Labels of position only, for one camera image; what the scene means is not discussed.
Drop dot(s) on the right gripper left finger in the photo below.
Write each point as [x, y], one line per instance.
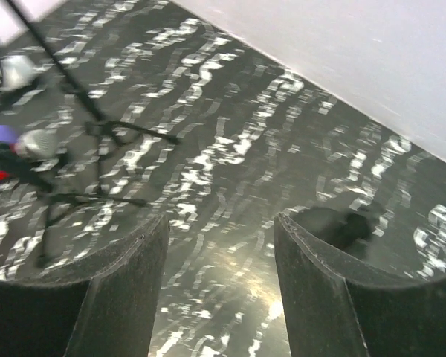
[101, 305]

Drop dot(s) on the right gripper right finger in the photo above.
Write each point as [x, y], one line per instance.
[337, 305]

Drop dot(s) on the black tripod shock-mount stand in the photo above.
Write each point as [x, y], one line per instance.
[20, 169]

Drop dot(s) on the white microphone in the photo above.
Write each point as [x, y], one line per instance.
[37, 145]

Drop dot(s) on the black tripod stand pink mic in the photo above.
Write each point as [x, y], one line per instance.
[102, 126]

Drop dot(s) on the purple microphone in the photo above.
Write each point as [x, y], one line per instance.
[8, 135]

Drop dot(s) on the black marble mat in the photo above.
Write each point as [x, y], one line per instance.
[256, 140]

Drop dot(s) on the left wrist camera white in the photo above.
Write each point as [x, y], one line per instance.
[18, 71]

